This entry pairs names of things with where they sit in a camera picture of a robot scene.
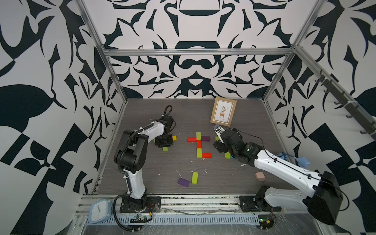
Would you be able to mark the wooden picture frame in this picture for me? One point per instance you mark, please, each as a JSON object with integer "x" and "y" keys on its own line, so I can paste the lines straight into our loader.
{"x": 223, "y": 111}

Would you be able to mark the white cable duct strip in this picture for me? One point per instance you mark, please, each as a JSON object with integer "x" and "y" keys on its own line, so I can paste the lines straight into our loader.
{"x": 205, "y": 219}

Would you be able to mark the pink beige small box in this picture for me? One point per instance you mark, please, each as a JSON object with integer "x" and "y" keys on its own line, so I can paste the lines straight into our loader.
{"x": 260, "y": 176}

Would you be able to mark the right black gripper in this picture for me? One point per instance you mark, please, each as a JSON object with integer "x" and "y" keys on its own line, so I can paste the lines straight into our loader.
{"x": 218, "y": 146}

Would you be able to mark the circuit board right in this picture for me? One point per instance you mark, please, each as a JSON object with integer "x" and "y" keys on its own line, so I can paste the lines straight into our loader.
{"x": 266, "y": 221}

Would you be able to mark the lime block bottom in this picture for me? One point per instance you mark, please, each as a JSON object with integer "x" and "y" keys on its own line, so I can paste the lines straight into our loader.
{"x": 199, "y": 153}

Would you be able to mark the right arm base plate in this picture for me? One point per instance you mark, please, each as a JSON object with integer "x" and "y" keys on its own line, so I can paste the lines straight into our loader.
{"x": 253, "y": 203}

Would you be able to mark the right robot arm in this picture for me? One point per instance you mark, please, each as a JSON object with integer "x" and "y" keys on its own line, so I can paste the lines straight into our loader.
{"x": 318, "y": 194}

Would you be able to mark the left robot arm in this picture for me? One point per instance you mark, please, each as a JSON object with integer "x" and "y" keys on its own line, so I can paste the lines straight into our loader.
{"x": 131, "y": 156}

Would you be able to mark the green circuit board left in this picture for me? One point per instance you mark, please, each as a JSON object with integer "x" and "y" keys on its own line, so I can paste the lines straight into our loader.
{"x": 141, "y": 218}

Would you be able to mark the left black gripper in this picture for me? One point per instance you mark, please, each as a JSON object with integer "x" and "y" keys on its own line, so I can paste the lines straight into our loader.
{"x": 157, "y": 143}

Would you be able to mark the aluminium front rail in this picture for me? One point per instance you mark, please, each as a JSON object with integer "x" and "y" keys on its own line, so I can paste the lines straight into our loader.
{"x": 184, "y": 203}

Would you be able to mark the wall hook rail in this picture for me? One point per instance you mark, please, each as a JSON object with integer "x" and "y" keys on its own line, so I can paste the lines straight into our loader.
{"x": 346, "y": 101}

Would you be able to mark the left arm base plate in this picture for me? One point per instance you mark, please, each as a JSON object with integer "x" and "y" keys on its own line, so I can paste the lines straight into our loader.
{"x": 145, "y": 204}

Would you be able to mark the white blue alarm clock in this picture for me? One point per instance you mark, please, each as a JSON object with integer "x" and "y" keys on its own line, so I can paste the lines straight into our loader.
{"x": 100, "y": 211}

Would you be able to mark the purple block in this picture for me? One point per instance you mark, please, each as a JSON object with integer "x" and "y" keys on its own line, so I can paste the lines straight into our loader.
{"x": 184, "y": 182}
{"x": 205, "y": 139}

